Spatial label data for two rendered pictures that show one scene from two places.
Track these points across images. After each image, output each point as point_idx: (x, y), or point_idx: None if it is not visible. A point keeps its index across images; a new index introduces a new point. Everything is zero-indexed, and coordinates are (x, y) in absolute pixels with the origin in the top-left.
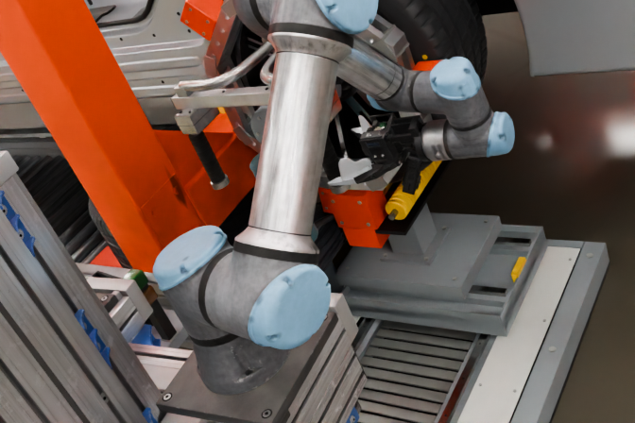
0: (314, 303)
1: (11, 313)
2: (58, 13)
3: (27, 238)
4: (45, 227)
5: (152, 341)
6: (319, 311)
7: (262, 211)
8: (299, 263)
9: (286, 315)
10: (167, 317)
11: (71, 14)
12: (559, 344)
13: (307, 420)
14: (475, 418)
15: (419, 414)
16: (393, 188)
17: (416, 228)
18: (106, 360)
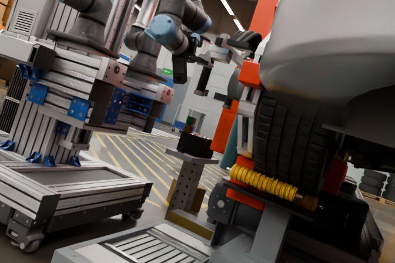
0: None
1: None
2: (262, 29)
3: None
4: None
5: (149, 106)
6: None
7: None
8: None
9: None
10: (184, 144)
11: (266, 33)
12: None
13: (63, 66)
14: (117, 262)
15: (137, 256)
16: (271, 196)
17: (259, 231)
18: None
